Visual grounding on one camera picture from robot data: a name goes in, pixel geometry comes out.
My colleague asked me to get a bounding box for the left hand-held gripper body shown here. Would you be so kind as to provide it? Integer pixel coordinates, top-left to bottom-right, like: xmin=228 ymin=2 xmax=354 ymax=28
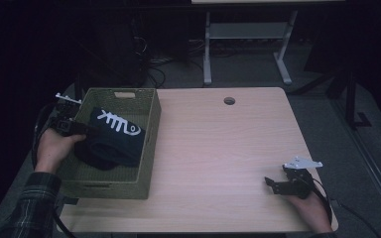
xmin=48 ymin=92 xmax=82 ymax=138

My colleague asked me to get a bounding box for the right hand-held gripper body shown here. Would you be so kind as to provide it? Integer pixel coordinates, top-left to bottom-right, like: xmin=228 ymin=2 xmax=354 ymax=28
xmin=282 ymin=156 xmax=323 ymax=200

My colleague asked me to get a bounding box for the dark navy fishbone print garment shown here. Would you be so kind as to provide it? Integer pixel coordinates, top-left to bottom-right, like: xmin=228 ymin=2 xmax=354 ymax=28
xmin=73 ymin=106 xmax=147 ymax=172

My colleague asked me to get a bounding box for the green woven basket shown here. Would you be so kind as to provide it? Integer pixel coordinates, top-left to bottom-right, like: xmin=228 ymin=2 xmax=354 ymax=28
xmin=56 ymin=87 xmax=163 ymax=200

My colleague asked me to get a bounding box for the person's left hand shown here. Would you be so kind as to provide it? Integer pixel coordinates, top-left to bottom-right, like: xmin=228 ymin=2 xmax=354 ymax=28
xmin=34 ymin=128 xmax=87 ymax=174

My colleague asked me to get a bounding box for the person's right hand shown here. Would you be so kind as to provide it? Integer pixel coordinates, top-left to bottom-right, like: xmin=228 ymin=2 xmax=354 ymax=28
xmin=285 ymin=193 xmax=333 ymax=234

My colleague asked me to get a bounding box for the black metal stand leg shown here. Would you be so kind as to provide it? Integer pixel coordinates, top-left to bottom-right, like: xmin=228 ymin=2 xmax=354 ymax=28
xmin=73 ymin=73 xmax=84 ymax=100

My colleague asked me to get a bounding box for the black metal stand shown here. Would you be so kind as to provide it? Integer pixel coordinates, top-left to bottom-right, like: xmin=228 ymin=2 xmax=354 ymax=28
xmin=291 ymin=65 xmax=373 ymax=131

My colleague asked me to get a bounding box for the white metal stand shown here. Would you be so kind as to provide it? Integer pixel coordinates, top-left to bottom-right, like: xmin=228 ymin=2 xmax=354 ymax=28
xmin=202 ymin=9 xmax=299 ymax=86

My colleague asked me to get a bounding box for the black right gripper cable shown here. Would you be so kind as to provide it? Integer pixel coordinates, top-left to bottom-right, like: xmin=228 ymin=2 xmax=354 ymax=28
xmin=310 ymin=178 xmax=334 ymax=226

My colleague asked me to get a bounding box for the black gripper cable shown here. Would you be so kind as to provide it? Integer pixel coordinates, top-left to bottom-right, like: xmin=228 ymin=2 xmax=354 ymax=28
xmin=310 ymin=178 xmax=334 ymax=226
xmin=30 ymin=101 xmax=77 ymax=238

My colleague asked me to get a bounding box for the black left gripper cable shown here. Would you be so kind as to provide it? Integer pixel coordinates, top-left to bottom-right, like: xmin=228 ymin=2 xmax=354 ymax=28
xmin=30 ymin=101 xmax=77 ymax=238

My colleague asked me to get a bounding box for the black floor cable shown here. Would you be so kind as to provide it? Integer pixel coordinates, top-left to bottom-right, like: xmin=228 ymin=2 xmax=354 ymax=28
xmin=330 ymin=198 xmax=375 ymax=238

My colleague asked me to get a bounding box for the aluminium floor rail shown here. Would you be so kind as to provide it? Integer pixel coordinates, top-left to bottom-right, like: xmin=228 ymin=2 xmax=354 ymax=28
xmin=329 ymin=98 xmax=381 ymax=230

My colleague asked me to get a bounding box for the tangle of black floor cables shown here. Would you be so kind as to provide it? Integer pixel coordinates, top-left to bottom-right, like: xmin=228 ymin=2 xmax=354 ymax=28
xmin=131 ymin=35 xmax=206 ymax=89

